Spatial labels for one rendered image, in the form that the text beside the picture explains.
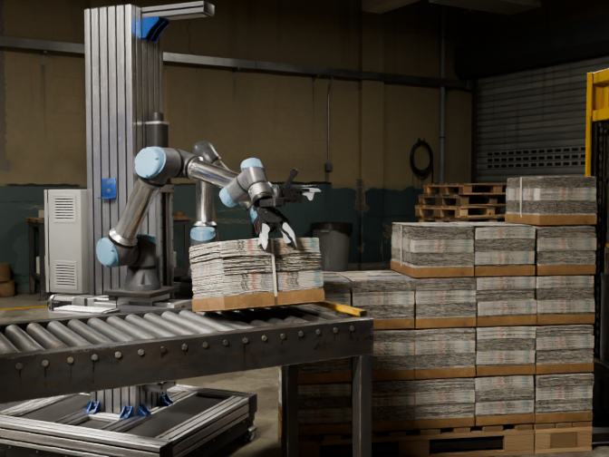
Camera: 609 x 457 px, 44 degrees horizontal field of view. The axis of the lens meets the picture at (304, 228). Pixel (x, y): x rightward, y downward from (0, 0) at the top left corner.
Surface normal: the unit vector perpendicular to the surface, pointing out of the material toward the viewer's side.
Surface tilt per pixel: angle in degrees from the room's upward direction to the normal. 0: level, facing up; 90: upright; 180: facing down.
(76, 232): 90
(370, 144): 90
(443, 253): 90
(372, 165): 90
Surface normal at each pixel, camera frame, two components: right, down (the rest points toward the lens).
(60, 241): -0.39, 0.05
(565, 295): 0.17, 0.05
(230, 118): 0.51, 0.04
